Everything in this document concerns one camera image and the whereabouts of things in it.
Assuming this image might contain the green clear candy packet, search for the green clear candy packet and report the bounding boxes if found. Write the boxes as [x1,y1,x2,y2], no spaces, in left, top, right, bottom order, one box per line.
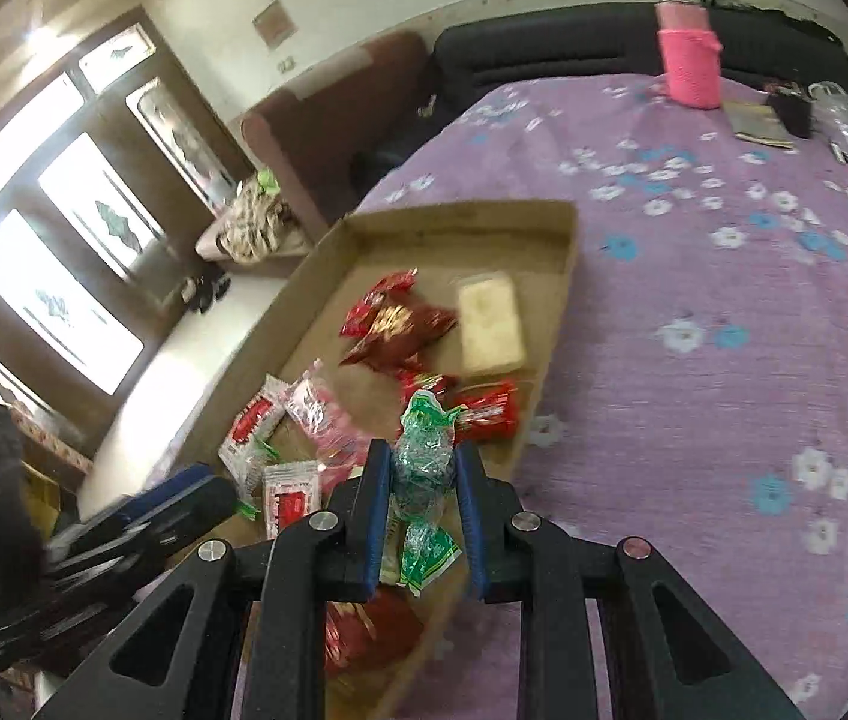
[390,388,463,596]

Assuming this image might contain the red small snack packet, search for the red small snack packet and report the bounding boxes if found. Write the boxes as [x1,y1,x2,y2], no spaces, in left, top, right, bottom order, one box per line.
[452,380,520,444]

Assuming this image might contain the white red snack packet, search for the white red snack packet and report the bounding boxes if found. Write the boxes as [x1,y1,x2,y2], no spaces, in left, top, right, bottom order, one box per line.
[218,374,289,504]

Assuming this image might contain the pink snack packet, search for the pink snack packet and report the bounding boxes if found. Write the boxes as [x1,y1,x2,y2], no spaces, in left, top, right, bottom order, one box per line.
[281,359,372,497]

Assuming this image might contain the beige cracker packet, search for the beige cracker packet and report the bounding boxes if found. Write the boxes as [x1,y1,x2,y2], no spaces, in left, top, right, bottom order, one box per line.
[456,271,528,377]

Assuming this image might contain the dark red brown snack packet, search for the dark red brown snack packet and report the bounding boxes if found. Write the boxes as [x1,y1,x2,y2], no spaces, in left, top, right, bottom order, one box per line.
[339,293,458,374]

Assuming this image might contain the bright red snack packet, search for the bright red snack packet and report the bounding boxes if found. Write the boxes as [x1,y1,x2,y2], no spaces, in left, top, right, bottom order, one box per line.
[339,268,417,340]

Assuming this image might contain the shallow cardboard box tray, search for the shallow cardboard box tray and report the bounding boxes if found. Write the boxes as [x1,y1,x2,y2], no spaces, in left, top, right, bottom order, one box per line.
[172,200,579,718]

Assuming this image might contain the purple floral tablecloth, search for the purple floral tablecloth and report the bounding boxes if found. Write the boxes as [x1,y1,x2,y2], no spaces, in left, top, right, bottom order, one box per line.
[362,75,848,718]

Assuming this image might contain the patterned cloth pile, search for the patterned cloth pile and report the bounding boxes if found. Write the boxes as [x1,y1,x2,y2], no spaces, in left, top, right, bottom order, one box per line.
[195,169,310,266]

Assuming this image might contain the brown armchair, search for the brown armchair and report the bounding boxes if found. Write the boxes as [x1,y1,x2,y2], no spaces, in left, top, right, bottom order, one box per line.
[239,31,429,239]

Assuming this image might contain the small dark notebook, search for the small dark notebook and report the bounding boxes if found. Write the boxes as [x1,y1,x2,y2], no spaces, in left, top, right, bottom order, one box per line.
[721,99,795,149]

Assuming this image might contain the black small pouch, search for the black small pouch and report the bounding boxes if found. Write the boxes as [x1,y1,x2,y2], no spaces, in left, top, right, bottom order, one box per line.
[766,83,813,140]

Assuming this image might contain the pink sleeved water bottle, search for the pink sleeved water bottle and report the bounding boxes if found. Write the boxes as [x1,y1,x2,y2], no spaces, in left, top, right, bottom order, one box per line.
[655,0,721,110]

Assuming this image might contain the clear plastic bag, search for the clear plastic bag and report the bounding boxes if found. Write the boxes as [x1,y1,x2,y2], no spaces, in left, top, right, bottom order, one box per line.
[808,82,848,164]

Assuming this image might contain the black sofa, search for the black sofa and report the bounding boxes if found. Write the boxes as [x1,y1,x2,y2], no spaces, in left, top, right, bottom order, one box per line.
[349,4,848,195]

